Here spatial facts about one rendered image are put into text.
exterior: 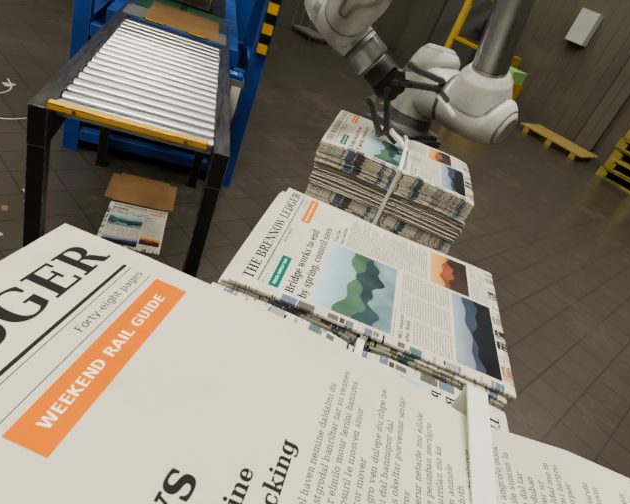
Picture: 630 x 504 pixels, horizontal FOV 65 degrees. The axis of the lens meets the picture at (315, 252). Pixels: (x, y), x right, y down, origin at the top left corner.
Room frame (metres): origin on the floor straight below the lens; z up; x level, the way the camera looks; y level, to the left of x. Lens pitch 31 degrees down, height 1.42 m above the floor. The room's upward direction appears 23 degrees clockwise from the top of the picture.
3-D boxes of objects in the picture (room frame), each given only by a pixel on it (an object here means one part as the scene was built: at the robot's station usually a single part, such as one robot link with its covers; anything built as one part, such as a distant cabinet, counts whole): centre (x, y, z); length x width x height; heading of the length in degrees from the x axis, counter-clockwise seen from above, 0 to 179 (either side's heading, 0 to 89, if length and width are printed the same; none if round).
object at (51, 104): (1.26, 0.62, 0.81); 0.43 x 0.03 x 0.02; 111
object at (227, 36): (2.83, 1.21, 0.75); 0.70 x 0.65 x 0.10; 21
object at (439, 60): (1.67, -0.12, 1.17); 0.18 x 0.16 x 0.22; 56
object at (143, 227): (1.92, 0.85, 0.00); 0.37 x 0.28 x 0.01; 21
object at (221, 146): (1.97, 0.61, 0.74); 1.34 x 0.05 x 0.12; 21
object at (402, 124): (1.69, -0.10, 1.03); 0.22 x 0.18 x 0.06; 54
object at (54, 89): (1.79, 1.08, 0.74); 1.34 x 0.05 x 0.12; 21
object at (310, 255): (0.60, -0.10, 1.06); 0.37 x 0.29 x 0.01; 90
